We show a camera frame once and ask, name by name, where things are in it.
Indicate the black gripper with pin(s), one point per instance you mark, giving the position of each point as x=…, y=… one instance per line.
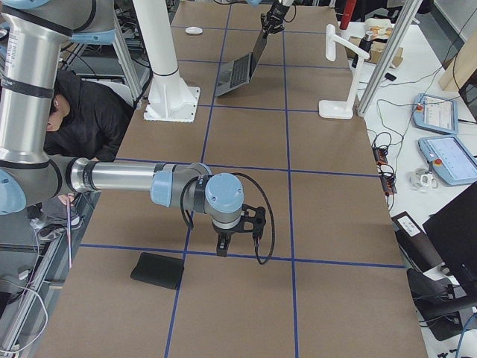
x=225, y=233
x=276, y=12

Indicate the grey laptop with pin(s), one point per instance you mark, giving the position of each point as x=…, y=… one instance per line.
x=239, y=71

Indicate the black mouse pad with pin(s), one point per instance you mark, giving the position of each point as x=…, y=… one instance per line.
x=158, y=270

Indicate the white computer mouse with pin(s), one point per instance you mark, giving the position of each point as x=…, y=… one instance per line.
x=194, y=30

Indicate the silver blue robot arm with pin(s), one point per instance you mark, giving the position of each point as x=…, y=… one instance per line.
x=278, y=6
x=37, y=31

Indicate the white desk lamp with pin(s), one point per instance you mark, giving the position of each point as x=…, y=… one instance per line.
x=341, y=102

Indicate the red cylinder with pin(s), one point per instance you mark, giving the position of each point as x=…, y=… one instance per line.
x=347, y=14

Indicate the black water bottle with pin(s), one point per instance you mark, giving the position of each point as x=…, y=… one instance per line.
x=365, y=44

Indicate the cardboard box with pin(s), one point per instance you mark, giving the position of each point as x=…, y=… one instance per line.
x=376, y=51

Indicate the person in black hoodie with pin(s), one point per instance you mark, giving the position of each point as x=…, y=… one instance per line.
x=86, y=119

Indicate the blue teach pendant far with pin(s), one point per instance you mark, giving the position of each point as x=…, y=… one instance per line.
x=436, y=114

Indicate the blue teach pendant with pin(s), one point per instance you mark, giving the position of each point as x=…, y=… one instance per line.
x=436, y=114
x=449, y=159

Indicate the black monitor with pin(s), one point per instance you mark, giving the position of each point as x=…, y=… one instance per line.
x=452, y=231

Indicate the blue teach pendant near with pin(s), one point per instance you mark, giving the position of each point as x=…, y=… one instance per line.
x=449, y=159

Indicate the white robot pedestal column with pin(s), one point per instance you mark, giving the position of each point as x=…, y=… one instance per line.
x=170, y=99

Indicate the aluminium frame post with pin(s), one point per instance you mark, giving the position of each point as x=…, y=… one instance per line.
x=408, y=12

